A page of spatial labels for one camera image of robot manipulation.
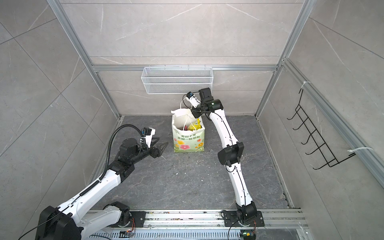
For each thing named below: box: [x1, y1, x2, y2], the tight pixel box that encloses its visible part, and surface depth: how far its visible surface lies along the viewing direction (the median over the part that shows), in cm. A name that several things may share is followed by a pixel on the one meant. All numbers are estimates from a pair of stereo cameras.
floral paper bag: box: [171, 108, 205, 153], surface depth 89 cm
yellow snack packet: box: [188, 118, 202, 132], surface depth 90 cm
